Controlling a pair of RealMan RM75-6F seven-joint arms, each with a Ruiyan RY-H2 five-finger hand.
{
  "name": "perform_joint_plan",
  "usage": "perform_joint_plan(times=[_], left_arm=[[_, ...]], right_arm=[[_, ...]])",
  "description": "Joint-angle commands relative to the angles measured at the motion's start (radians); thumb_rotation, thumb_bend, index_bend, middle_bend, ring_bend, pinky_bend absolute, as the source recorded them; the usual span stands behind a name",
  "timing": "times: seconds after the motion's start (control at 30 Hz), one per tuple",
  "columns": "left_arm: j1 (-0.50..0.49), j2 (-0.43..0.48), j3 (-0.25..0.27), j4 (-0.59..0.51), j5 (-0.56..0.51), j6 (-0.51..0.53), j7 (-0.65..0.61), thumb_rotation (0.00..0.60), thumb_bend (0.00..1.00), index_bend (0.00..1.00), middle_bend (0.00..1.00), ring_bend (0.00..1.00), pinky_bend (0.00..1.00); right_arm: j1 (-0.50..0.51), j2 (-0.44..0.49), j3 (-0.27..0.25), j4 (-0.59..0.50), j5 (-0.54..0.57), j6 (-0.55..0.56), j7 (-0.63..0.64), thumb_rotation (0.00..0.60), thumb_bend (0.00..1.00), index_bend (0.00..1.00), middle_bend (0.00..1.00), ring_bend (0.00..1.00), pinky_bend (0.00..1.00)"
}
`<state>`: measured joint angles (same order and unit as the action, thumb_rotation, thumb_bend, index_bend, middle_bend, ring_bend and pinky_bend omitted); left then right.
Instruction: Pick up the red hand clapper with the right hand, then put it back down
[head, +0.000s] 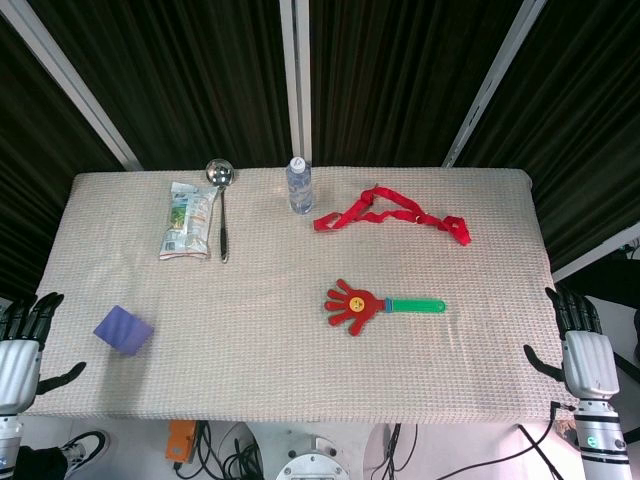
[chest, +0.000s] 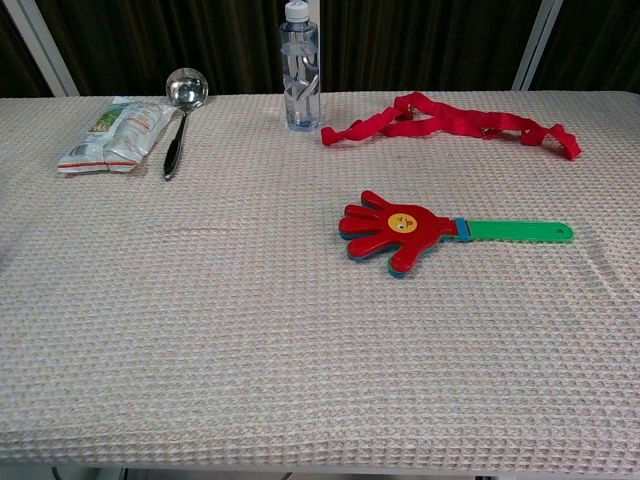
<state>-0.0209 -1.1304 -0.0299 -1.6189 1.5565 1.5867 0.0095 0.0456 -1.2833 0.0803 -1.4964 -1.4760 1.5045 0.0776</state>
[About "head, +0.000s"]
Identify stainless steel ladle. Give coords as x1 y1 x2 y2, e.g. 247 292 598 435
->
205 158 237 265

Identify clear plastic water bottle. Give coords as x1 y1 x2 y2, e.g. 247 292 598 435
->
285 155 315 216

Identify white green snack bag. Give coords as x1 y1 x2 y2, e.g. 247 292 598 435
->
158 181 219 262

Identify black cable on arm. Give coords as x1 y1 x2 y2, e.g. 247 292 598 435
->
435 400 562 480

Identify grey round robot base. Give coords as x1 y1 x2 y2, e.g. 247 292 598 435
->
275 434 351 480

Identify red ribbon strap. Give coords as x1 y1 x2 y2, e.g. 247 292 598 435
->
313 185 472 247

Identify red hand clapper toy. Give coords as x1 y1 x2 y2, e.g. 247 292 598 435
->
323 278 447 337

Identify beige woven tablecloth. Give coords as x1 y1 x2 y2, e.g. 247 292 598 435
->
18 165 577 426

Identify orange box device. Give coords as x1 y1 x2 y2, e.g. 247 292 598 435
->
165 420 197 464

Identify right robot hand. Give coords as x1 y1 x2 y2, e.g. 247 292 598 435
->
522 286 621 400

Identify black floor cables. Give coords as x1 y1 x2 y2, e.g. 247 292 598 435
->
172 420 266 480

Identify black white sneaker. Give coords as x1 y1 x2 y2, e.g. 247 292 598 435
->
60 429 111 479

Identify white metal frame post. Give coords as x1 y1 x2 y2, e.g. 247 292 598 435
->
441 0 548 168
0 0 145 172
278 0 313 166

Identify purple cube block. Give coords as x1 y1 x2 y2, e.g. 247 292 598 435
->
93 305 156 357

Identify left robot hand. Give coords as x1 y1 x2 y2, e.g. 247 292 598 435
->
0 292 88 415

